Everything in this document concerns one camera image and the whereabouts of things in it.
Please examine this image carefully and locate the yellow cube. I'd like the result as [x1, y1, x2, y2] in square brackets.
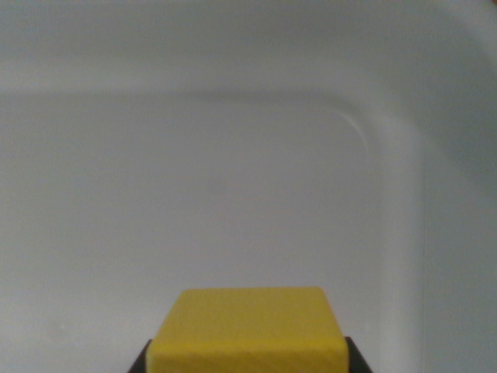
[146, 286, 349, 373]

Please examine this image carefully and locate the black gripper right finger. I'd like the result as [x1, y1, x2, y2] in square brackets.
[342, 336, 374, 373]

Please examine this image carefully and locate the white plastic bin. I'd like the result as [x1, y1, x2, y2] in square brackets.
[0, 0, 497, 373]

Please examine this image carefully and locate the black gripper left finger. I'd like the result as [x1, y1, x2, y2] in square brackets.
[127, 339, 153, 373]

